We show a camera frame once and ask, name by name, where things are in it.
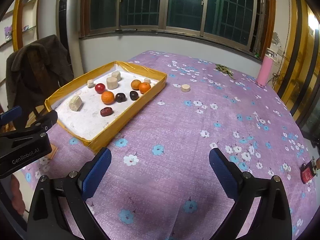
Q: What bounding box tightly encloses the large pale sugarcane chunk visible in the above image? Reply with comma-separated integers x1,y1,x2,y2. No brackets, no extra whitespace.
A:
69,95,82,112

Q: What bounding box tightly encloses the pale sugarcane slice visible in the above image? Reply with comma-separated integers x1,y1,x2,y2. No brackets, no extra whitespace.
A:
87,80,95,88

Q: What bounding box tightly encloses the red jujube date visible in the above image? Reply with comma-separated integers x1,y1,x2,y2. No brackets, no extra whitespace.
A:
100,107,113,117

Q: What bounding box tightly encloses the red tomato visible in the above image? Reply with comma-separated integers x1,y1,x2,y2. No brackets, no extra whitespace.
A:
95,83,106,94

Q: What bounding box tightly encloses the large orange mandarin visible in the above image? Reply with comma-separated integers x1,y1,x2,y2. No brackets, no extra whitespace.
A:
101,91,115,105

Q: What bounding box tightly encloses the pale sugarcane cylinder front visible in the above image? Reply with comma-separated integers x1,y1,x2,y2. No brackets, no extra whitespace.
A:
106,76,118,90

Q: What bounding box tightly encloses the pale sugarcane cylinder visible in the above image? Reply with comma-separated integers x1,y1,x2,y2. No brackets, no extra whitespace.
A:
106,76,118,90
111,71,121,81

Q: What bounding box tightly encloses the dark plum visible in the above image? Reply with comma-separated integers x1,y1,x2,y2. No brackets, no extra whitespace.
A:
130,90,139,101
115,93,126,103

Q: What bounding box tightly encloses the pale sugarcane cylinder back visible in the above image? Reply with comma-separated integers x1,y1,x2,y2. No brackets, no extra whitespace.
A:
111,71,121,81

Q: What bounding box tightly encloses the small mandarin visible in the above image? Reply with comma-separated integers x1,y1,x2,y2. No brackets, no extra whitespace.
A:
131,80,141,90
138,82,151,94

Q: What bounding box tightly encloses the small pale sugarcane piece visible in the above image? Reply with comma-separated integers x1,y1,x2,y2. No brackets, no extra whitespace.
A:
181,84,190,93

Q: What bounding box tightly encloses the tiny pale sugarcane bit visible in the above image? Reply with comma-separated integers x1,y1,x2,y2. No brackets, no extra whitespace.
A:
144,78,151,84

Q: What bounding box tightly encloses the person's left hand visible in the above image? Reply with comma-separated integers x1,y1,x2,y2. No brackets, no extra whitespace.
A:
10,174,25,216

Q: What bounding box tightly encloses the dark jacket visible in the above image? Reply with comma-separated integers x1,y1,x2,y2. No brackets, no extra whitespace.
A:
5,35,74,110

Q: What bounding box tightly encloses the yellow taped foam box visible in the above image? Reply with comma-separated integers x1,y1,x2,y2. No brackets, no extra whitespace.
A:
44,61,167,153

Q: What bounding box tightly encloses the red black small device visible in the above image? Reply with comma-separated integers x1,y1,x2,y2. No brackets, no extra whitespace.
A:
300,158,319,184

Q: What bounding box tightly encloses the white standing air conditioner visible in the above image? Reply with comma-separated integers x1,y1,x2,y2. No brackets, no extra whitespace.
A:
56,0,84,78

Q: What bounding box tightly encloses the purple floral tablecloth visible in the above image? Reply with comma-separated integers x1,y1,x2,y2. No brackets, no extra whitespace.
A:
21,49,320,240

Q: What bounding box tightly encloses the pink water bottle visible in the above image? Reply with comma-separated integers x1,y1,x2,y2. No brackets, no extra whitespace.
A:
256,48,274,88

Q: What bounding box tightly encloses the green vegetable pile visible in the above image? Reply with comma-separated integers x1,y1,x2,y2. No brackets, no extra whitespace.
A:
216,64,234,80

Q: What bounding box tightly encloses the window frame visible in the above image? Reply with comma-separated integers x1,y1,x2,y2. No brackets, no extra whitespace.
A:
80,0,276,59

